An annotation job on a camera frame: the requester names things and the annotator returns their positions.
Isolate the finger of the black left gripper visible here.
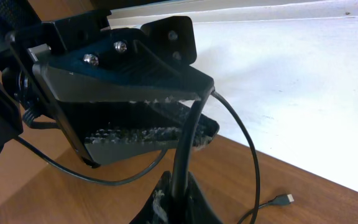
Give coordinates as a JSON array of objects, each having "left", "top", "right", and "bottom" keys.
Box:
[
  {"left": 32, "top": 29, "right": 214, "bottom": 103},
  {"left": 54, "top": 99, "right": 220, "bottom": 169}
]

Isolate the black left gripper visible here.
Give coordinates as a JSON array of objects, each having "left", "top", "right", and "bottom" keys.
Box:
[{"left": 0, "top": 1, "right": 198, "bottom": 157}]

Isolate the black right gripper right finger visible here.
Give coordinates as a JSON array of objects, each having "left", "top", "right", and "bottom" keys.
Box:
[{"left": 184, "top": 172, "right": 223, "bottom": 224}]

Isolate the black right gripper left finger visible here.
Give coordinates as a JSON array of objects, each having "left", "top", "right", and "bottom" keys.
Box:
[{"left": 130, "top": 171, "right": 171, "bottom": 224}]

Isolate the thin black USB cable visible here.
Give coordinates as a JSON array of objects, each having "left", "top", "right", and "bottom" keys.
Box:
[{"left": 11, "top": 90, "right": 295, "bottom": 224}]

